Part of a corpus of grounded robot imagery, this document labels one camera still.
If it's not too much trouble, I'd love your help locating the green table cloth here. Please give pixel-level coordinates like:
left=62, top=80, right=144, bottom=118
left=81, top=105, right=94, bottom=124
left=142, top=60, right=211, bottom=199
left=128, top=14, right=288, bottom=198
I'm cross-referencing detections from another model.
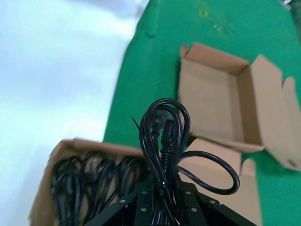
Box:
left=103, top=0, right=301, bottom=226

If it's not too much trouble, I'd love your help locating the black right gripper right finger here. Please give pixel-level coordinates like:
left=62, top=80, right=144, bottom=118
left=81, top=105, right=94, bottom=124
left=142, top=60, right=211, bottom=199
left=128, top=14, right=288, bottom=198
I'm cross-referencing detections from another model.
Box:
left=175, top=175, right=257, bottom=226

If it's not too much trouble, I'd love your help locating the cardboard box with oval hole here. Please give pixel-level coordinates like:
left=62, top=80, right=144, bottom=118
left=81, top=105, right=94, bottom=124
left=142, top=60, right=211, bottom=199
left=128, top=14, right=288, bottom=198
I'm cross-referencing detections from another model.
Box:
left=177, top=42, right=301, bottom=169

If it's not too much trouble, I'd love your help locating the pile of black power cables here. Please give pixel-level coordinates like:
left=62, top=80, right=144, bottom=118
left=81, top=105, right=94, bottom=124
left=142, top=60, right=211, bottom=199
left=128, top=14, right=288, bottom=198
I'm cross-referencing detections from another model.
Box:
left=50, top=152, right=151, bottom=226

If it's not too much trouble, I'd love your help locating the cardboard box with round hole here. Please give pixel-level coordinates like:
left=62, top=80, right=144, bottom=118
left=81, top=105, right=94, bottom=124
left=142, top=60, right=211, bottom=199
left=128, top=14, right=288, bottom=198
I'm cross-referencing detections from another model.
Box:
left=29, top=137, right=263, bottom=226

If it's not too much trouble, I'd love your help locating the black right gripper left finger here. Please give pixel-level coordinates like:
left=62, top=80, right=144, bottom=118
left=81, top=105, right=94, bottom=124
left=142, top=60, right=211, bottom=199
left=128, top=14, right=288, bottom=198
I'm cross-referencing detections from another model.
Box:
left=87, top=181, right=160, bottom=226

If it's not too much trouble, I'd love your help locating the black power cable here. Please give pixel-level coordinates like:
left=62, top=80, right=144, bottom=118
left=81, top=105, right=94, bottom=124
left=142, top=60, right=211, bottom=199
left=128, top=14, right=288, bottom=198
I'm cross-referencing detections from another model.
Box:
left=131, top=98, right=240, bottom=226

